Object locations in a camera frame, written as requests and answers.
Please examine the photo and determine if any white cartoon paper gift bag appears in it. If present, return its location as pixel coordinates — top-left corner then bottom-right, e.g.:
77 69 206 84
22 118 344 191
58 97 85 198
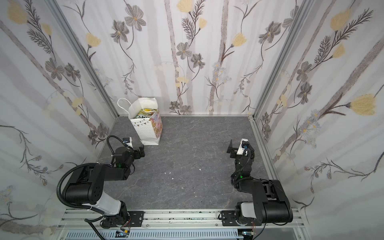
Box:
117 98 163 146

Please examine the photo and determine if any green Fox's candy bag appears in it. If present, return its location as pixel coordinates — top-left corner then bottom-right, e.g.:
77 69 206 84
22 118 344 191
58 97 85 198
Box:
135 108 157 119

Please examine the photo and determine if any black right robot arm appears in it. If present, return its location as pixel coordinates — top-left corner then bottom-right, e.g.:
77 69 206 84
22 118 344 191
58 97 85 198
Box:
221 139 294 226

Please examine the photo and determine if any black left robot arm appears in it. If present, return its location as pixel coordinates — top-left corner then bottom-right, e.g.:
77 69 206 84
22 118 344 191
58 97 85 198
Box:
56 145 145 229

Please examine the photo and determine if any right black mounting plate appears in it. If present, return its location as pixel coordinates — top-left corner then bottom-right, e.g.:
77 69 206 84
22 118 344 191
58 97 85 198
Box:
218 210 238 227

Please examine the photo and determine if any black mounting plate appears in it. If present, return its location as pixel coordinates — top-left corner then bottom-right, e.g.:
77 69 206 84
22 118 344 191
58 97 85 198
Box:
127 211 145 228
218 210 238 227

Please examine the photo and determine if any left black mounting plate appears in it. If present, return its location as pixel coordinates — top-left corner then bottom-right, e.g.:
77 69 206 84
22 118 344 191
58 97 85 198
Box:
127 211 145 228

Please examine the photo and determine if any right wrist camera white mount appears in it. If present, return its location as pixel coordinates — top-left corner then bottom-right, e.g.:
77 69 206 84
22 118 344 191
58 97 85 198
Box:
237 139 250 156

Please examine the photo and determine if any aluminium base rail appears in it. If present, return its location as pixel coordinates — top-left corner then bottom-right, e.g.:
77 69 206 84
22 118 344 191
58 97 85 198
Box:
52 209 310 240

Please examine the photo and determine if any white vented cable duct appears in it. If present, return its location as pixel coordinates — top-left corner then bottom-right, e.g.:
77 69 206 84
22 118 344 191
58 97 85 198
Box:
64 229 241 240

